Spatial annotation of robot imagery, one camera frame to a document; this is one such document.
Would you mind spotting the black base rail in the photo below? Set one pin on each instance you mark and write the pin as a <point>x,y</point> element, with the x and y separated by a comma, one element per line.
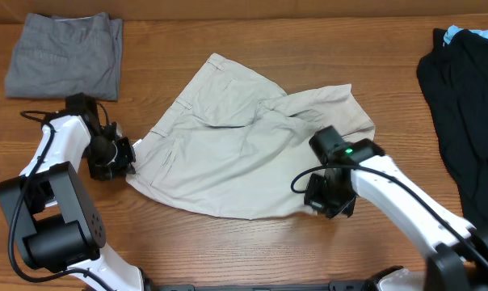
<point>335,285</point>

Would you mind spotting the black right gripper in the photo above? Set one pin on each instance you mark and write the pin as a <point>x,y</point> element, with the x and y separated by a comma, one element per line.
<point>325,204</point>

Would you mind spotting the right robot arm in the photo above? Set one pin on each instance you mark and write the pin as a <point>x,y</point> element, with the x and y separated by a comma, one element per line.
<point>454,250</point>

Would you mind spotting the light blue garment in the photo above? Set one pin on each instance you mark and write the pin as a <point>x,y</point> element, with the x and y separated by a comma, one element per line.
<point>453,30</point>

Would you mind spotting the black garment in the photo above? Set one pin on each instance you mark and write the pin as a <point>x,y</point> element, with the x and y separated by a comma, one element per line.
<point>453,78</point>

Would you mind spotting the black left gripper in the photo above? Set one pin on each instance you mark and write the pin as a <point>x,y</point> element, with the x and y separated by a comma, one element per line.
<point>123,167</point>

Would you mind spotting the folded grey shorts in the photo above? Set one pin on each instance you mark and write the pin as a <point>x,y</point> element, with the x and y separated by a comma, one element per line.
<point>56,57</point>

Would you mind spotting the beige khaki shorts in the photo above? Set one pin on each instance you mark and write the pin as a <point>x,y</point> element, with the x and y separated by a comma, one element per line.
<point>233,141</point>

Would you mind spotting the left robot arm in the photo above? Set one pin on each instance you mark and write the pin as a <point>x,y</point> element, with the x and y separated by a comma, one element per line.
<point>55,230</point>

